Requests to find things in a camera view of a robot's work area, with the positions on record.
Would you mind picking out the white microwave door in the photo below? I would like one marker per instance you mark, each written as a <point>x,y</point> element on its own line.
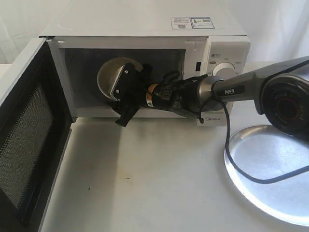
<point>35,123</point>

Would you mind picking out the white warning label sticker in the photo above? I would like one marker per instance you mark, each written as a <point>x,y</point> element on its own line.
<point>181,23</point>

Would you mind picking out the beige ceramic bowl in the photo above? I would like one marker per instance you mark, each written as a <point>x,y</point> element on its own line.
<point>109,74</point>

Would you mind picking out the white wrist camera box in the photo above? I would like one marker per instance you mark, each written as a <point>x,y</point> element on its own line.
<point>126,77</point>

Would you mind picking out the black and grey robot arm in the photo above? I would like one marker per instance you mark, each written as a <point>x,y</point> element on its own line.
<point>280,91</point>

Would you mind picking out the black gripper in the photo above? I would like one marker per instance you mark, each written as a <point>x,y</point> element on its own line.
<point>136,95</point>

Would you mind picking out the blue energy label sticker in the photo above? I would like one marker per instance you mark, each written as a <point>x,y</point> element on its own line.
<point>202,23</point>

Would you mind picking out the upper white control knob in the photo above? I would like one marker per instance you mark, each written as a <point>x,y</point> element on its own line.
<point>224,70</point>

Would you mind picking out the white microwave oven body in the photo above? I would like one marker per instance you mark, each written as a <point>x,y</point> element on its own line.
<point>86,35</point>

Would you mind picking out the round silver metal tray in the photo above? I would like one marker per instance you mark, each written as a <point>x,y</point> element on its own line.
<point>264,152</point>

